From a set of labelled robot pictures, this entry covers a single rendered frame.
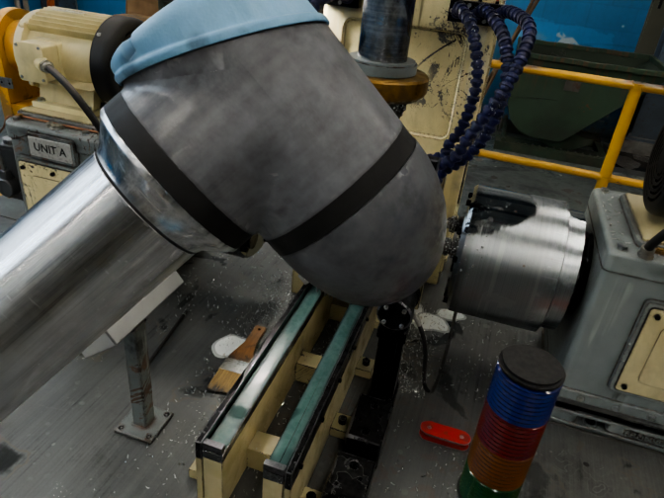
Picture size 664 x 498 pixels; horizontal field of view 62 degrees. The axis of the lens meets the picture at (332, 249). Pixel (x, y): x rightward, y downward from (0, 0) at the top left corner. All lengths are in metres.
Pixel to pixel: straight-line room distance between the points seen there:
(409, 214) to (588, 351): 0.76
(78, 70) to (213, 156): 0.95
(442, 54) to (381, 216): 0.93
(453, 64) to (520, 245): 0.44
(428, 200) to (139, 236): 0.17
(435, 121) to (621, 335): 0.57
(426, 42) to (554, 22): 4.87
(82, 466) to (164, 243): 0.69
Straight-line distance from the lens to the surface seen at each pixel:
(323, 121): 0.30
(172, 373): 1.10
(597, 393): 1.10
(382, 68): 0.99
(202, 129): 0.30
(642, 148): 5.95
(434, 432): 1.01
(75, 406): 1.08
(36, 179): 1.29
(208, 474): 0.85
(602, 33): 6.10
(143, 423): 1.00
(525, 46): 0.97
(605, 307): 1.00
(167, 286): 0.87
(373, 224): 0.31
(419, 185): 0.33
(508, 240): 0.98
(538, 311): 1.01
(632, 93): 3.16
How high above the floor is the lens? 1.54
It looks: 30 degrees down
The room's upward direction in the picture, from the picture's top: 6 degrees clockwise
